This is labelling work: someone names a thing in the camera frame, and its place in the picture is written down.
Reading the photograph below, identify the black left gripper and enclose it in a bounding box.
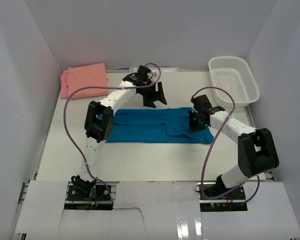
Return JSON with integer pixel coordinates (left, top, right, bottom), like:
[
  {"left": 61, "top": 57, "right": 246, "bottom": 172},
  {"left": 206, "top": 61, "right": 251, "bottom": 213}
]
[{"left": 137, "top": 81, "right": 166, "bottom": 108}]

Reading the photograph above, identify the blue t shirt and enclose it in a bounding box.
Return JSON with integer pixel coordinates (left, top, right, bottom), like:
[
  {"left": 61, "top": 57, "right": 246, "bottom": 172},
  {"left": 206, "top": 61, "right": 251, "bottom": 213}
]
[{"left": 107, "top": 107, "right": 214, "bottom": 145}]

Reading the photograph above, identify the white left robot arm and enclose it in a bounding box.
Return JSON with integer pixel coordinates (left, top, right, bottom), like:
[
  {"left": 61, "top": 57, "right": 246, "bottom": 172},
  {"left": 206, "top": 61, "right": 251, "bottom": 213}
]
[{"left": 63, "top": 63, "right": 167, "bottom": 200}]

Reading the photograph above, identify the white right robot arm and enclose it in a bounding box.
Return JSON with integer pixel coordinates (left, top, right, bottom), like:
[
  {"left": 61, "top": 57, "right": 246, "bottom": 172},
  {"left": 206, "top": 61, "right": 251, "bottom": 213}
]
[{"left": 188, "top": 94, "right": 280, "bottom": 200}]

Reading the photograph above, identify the white paper sheet at back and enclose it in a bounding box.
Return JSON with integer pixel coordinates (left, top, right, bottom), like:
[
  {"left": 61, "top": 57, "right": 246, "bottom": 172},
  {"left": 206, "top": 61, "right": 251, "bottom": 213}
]
[{"left": 129, "top": 66, "right": 179, "bottom": 73}]

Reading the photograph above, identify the white perforated plastic basket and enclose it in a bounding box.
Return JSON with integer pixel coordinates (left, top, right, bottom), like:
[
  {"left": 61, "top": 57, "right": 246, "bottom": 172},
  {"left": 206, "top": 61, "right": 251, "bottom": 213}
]
[{"left": 208, "top": 56, "right": 260, "bottom": 108}]

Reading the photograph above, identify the folded salmon t shirt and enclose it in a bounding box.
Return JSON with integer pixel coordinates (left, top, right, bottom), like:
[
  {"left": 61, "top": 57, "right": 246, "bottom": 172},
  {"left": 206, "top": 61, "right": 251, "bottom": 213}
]
[{"left": 66, "top": 63, "right": 109, "bottom": 99}]

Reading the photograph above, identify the folded pink t shirt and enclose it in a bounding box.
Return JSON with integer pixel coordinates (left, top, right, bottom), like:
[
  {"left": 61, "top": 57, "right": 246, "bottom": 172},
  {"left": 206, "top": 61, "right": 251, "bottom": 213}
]
[{"left": 60, "top": 70, "right": 69, "bottom": 99}]

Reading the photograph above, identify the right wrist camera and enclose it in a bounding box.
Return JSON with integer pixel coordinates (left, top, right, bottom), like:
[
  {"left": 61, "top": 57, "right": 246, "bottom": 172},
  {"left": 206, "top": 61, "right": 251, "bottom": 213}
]
[{"left": 190, "top": 95, "right": 201, "bottom": 113}]

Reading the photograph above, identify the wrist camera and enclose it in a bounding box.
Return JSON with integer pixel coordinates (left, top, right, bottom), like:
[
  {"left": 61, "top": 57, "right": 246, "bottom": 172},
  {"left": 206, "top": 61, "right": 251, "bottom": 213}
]
[
  {"left": 147, "top": 71, "right": 160, "bottom": 83},
  {"left": 190, "top": 95, "right": 201, "bottom": 113}
]

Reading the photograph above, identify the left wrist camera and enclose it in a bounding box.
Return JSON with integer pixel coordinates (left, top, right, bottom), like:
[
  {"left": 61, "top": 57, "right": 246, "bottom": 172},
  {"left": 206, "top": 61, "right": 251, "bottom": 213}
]
[{"left": 147, "top": 71, "right": 160, "bottom": 83}]

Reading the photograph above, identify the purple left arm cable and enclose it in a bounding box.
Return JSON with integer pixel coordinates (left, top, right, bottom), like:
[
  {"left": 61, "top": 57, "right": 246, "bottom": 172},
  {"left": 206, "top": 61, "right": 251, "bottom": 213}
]
[{"left": 64, "top": 62, "right": 162, "bottom": 206}]

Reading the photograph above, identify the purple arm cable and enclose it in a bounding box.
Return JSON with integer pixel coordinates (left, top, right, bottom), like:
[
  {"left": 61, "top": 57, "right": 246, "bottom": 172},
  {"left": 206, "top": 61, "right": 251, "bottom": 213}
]
[
  {"left": 64, "top": 62, "right": 162, "bottom": 206},
  {"left": 191, "top": 86, "right": 261, "bottom": 207}
]

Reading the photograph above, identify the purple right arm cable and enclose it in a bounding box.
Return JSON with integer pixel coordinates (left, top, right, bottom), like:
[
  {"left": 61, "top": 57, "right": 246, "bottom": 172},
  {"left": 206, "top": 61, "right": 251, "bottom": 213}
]
[{"left": 191, "top": 86, "right": 261, "bottom": 207}]

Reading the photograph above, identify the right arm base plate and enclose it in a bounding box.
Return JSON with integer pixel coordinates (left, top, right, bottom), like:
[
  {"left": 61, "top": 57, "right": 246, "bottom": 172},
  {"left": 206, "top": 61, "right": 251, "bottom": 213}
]
[{"left": 194, "top": 184, "right": 248, "bottom": 213}]

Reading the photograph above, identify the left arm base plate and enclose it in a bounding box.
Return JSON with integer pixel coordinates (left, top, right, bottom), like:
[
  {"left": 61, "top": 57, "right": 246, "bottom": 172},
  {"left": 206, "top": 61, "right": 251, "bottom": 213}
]
[{"left": 64, "top": 184, "right": 116, "bottom": 211}]

